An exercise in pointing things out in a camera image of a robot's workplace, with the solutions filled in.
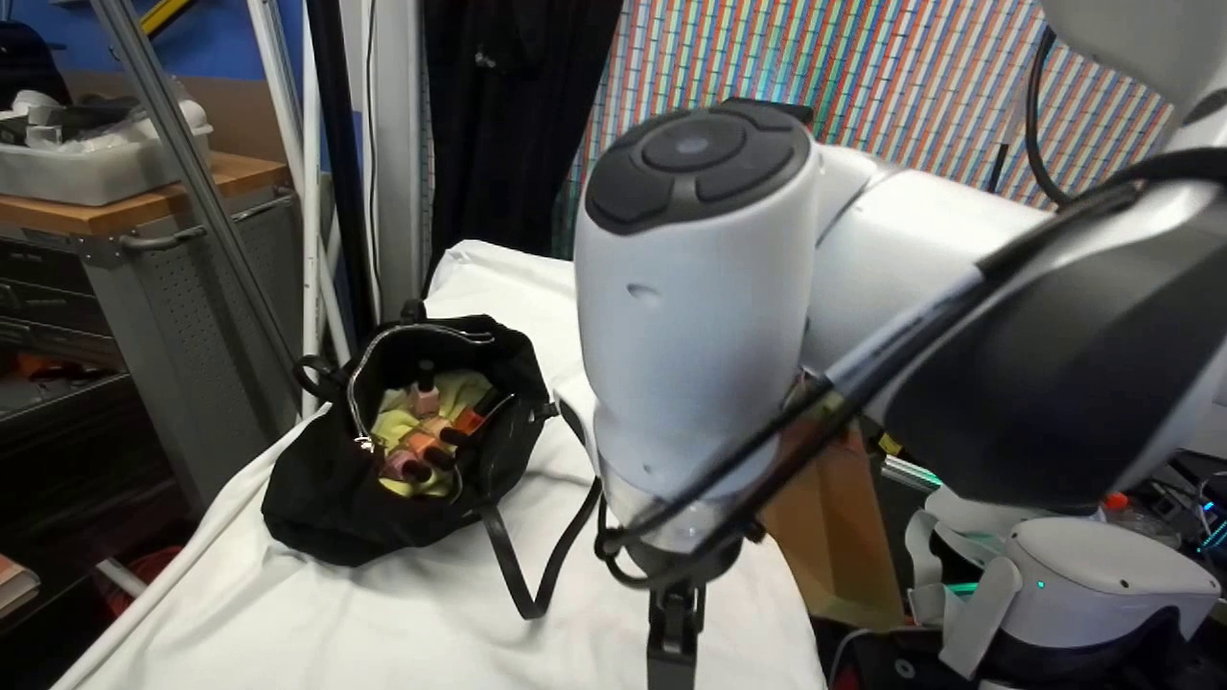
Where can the orange nail polish bottle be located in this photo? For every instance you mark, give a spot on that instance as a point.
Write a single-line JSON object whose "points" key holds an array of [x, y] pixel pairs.
{"points": [[465, 420]]}

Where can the white table cloth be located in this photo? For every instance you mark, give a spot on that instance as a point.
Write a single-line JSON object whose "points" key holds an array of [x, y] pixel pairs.
{"points": [[386, 627]]}

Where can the white metal pole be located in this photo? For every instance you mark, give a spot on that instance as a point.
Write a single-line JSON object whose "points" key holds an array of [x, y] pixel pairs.
{"points": [[294, 130]]}

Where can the tan wrist camera block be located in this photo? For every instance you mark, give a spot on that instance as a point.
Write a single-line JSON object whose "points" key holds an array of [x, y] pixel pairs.
{"points": [[828, 522]]}

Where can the grey cabinet with wooden top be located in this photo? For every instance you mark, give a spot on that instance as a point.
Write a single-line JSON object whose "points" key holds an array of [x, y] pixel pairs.
{"points": [[194, 332]]}

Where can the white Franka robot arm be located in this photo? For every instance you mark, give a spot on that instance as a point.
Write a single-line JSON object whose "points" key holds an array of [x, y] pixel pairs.
{"points": [[694, 321]]}

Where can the black metal pole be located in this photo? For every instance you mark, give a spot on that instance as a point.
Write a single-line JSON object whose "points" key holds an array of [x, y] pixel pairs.
{"points": [[331, 154]]}

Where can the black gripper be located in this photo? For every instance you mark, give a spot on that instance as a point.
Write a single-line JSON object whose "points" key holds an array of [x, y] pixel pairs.
{"points": [[676, 636]]}

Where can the white plastic bin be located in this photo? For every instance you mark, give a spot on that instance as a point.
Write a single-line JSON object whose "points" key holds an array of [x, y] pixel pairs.
{"points": [[88, 174]]}

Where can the black clamp with orange tip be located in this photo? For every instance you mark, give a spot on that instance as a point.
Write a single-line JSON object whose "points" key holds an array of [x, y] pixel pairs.
{"points": [[1114, 500]]}

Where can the grey aluminium pole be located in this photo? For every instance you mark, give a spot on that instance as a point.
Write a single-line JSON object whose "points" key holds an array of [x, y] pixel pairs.
{"points": [[194, 177]]}

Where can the black curtain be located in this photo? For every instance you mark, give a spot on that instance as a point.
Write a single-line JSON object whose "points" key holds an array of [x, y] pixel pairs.
{"points": [[511, 118]]}

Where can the yellow cloth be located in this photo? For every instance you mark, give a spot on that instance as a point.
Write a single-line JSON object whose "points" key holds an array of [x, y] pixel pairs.
{"points": [[387, 415]]}

